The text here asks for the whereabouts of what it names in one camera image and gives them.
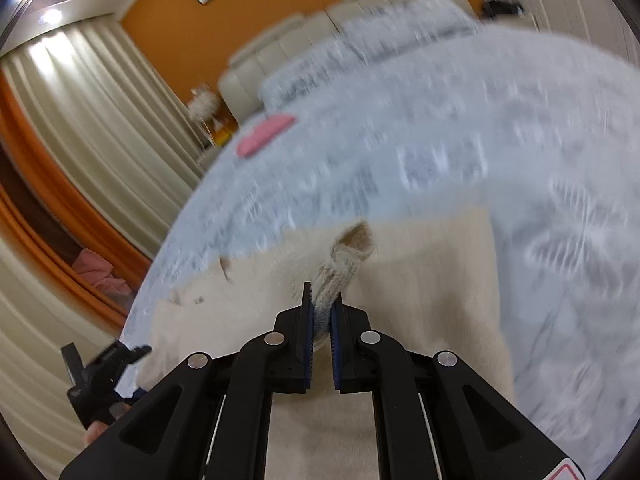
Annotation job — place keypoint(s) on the beige pleated curtain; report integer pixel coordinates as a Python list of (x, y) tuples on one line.
[(100, 125), (35, 350)]

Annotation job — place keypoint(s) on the pink folded cloth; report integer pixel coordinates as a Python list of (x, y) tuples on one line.
[(262, 135)]

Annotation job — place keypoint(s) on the orange window frame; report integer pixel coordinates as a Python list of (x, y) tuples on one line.
[(65, 200)]

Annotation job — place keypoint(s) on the black item by wardrobe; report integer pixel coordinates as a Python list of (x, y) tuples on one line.
[(502, 7)]

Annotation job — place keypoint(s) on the pale blue lace pillow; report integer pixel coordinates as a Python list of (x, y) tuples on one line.
[(310, 77), (400, 20)]

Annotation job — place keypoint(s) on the cream knitted sweater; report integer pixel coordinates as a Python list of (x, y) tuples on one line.
[(425, 285)]

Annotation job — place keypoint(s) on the white fluffy ornament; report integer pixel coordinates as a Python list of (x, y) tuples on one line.
[(205, 104)]

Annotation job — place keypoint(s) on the person's left hand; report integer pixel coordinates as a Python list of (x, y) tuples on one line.
[(97, 432)]

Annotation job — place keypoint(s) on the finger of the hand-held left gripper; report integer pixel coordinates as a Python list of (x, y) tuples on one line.
[(71, 362), (137, 352)]

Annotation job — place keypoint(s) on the pale blue lace bedspread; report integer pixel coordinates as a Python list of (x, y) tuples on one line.
[(450, 125)]

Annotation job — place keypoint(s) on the cream padded headboard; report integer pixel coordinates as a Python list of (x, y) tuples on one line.
[(280, 50)]

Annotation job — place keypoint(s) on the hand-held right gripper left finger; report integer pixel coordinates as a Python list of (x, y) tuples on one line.
[(308, 340)]

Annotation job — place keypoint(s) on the crumpled pink cloth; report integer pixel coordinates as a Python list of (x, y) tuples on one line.
[(100, 270)]

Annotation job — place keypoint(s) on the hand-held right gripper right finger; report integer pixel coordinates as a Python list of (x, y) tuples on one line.
[(334, 355)]

